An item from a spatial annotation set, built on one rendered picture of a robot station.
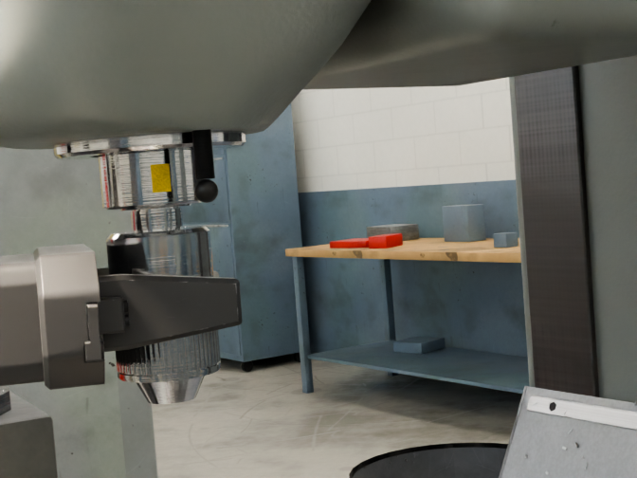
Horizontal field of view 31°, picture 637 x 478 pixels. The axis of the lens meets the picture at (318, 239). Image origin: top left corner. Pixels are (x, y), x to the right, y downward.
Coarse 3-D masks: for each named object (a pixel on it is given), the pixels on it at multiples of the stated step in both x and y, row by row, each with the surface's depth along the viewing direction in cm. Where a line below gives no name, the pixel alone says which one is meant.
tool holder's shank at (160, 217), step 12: (180, 204) 50; (132, 216) 51; (144, 216) 50; (156, 216) 50; (168, 216) 51; (180, 216) 51; (132, 228) 51; (144, 228) 50; (156, 228) 50; (168, 228) 51; (180, 228) 51
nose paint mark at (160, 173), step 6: (156, 168) 49; (162, 168) 49; (168, 168) 49; (156, 174) 49; (162, 174) 49; (168, 174) 49; (156, 180) 49; (162, 180) 49; (168, 180) 49; (156, 186) 49; (162, 186) 49; (168, 186) 49; (156, 192) 49
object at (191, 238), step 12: (192, 228) 50; (204, 228) 51; (108, 240) 50; (120, 240) 50; (132, 240) 49; (144, 240) 49; (156, 240) 49; (168, 240) 49; (180, 240) 50; (192, 240) 50; (204, 240) 51; (108, 252) 51; (120, 252) 50; (132, 252) 49; (144, 252) 49; (156, 252) 49; (168, 252) 49
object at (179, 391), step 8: (136, 384) 51; (144, 384) 51; (152, 384) 50; (160, 384) 50; (168, 384) 50; (176, 384) 50; (184, 384) 51; (192, 384) 51; (200, 384) 52; (144, 392) 51; (152, 392) 51; (160, 392) 51; (168, 392) 50; (176, 392) 51; (184, 392) 51; (192, 392) 51; (152, 400) 51; (160, 400) 51; (168, 400) 51; (176, 400) 51; (184, 400) 51
